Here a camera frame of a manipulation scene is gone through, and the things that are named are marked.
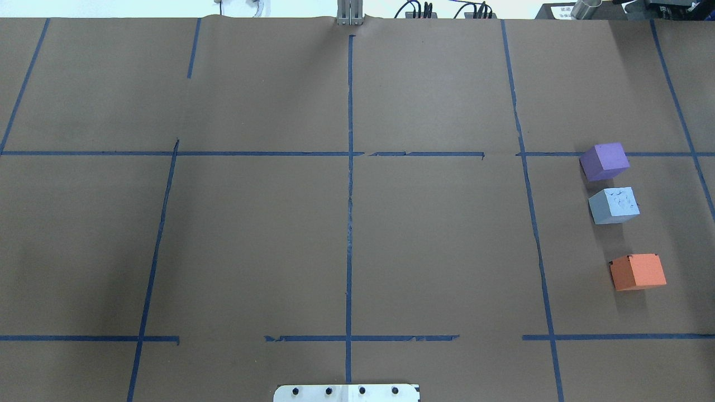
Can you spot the aluminium frame post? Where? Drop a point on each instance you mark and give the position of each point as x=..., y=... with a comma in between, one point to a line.
x=350, y=13

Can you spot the orange block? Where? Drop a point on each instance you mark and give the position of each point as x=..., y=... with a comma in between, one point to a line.
x=637, y=272

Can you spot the light blue block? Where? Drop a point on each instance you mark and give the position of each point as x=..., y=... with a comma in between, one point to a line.
x=613, y=205

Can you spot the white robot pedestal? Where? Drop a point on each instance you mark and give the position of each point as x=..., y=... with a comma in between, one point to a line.
x=348, y=392

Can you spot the metal cup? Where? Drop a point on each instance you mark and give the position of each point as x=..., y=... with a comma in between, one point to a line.
x=584, y=9

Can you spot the purple block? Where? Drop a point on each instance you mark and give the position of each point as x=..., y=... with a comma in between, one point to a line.
x=604, y=161

